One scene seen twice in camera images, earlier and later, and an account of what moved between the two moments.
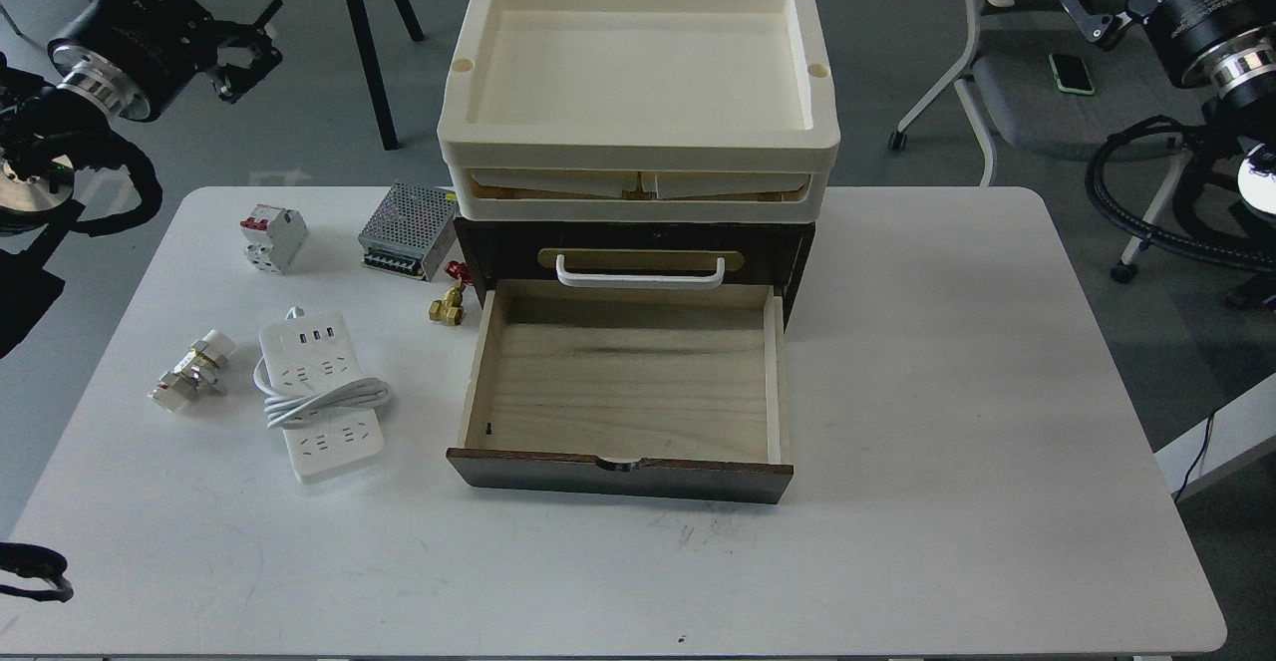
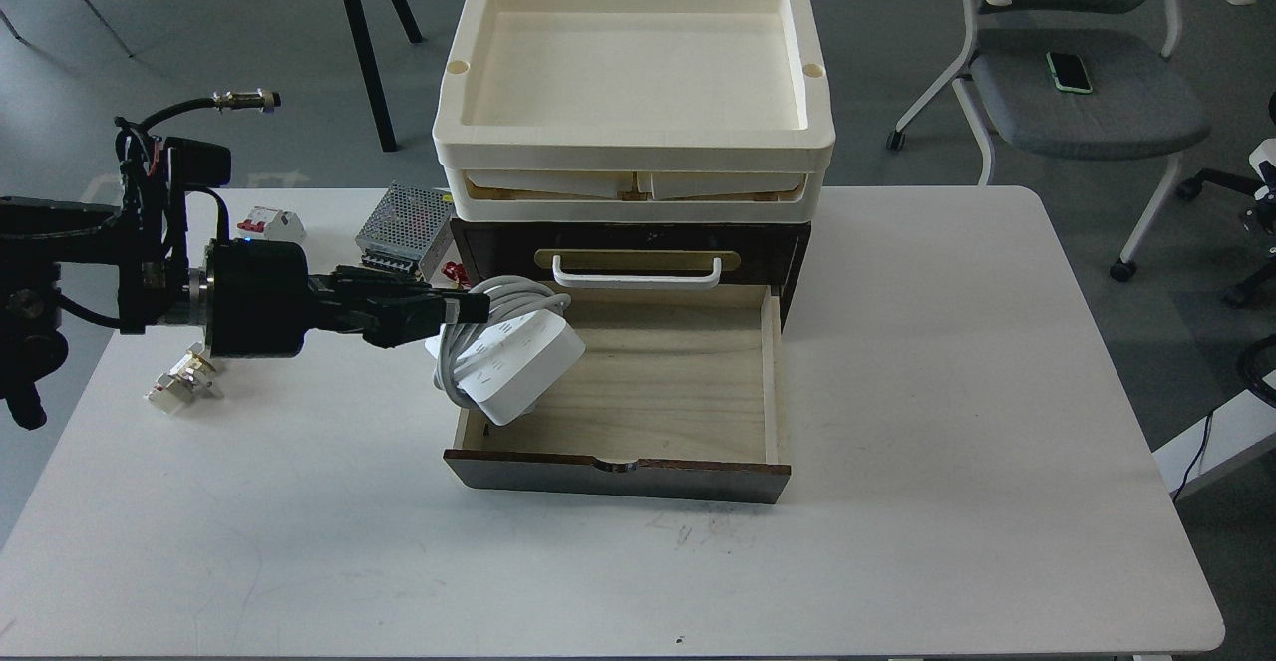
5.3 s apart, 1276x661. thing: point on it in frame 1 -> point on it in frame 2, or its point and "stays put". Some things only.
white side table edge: [1237, 428] stays put
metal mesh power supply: [409, 228] stays put
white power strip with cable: [315, 388] -> [504, 367]
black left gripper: [130, 46] -> [260, 298]
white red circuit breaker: [274, 237] stays put
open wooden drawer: [672, 392] stays put
